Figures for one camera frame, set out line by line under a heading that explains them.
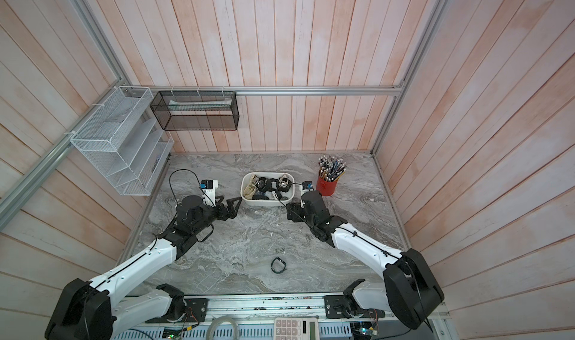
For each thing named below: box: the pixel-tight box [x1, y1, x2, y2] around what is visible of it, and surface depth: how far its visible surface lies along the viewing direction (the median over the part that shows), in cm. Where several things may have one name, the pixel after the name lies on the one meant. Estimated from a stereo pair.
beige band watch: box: [243, 184, 257, 200], surface depth 103 cm
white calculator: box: [273, 316, 320, 340], surface depth 70 cm
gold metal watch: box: [278, 173, 289, 188], surface depth 105 cm
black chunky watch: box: [256, 176, 278, 193], surface depth 105 cm
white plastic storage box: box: [240, 172, 295, 207], surface depth 103 cm
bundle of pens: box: [317, 155, 347, 182], surface depth 94 cm
